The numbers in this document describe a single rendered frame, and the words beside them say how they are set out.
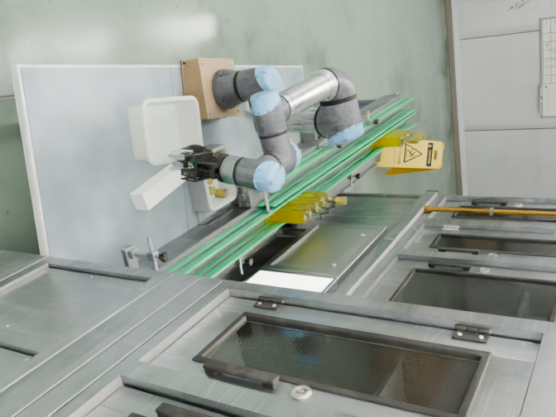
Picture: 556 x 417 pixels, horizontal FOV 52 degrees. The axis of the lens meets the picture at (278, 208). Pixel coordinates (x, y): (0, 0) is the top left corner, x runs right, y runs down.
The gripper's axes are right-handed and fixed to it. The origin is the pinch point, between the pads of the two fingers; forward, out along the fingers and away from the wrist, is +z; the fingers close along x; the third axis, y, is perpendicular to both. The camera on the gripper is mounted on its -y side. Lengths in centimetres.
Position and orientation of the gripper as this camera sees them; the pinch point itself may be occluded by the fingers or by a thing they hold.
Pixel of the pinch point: (174, 157)
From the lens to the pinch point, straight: 162.4
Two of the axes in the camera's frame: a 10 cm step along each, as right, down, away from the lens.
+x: -0.4, 9.6, 2.9
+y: -5.3, 2.2, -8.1
